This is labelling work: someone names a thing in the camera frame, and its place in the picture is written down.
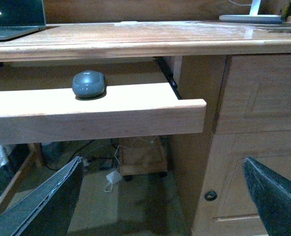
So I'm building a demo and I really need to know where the black floor cable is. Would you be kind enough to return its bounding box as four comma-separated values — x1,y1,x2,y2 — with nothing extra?
40,139,116,172

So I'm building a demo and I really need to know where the white desk lamp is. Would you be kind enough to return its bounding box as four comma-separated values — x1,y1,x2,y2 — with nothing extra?
219,0,284,24

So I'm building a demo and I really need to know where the white power adapter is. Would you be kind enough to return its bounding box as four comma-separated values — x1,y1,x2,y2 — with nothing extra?
104,170,123,193

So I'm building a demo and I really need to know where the grey open laptop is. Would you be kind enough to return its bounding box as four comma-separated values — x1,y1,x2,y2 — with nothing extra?
0,0,46,41

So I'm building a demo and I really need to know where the grey computer mouse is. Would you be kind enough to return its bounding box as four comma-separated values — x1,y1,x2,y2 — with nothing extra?
72,70,105,99

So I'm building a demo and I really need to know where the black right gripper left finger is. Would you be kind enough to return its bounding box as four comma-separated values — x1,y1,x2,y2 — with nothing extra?
0,157,83,236

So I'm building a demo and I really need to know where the black ring drawer pull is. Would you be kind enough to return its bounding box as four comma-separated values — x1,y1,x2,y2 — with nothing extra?
204,190,218,202

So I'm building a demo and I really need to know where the wooden desk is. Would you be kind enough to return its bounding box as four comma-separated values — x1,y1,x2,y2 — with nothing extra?
0,0,291,236

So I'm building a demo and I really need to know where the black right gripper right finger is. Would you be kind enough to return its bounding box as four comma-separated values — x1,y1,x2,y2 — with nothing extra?
243,156,291,236

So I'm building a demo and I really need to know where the wooden keyboard tray drawer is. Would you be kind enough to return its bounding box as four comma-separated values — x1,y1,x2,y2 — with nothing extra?
0,83,206,144

